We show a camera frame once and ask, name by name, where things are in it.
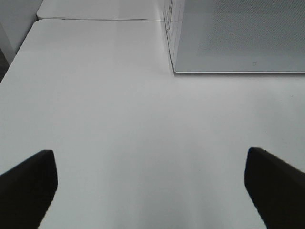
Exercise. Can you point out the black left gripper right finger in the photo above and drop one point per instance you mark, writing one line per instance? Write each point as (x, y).
(276, 189)

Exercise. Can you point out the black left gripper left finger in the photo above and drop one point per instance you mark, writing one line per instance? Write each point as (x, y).
(27, 191)

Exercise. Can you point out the white microwave door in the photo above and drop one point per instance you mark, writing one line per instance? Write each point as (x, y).
(238, 35)

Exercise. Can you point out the white microwave oven body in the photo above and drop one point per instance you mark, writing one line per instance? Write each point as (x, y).
(172, 31)

